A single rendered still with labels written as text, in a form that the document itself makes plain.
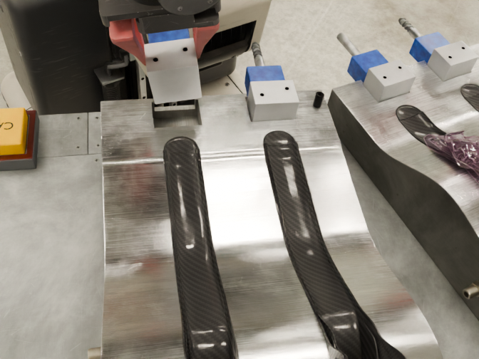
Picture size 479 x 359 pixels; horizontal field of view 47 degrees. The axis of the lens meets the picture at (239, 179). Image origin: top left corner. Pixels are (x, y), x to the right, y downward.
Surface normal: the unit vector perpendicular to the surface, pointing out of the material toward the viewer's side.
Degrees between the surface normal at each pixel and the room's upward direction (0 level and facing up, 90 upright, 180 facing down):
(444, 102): 0
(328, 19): 0
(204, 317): 27
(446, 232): 90
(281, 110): 90
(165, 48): 11
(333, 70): 0
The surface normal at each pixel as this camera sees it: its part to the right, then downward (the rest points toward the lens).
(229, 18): 0.50, 0.79
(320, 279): -0.01, -0.90
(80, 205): 0.09, -0.59
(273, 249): 0.05, -0.76
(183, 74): 0.16, 0.88
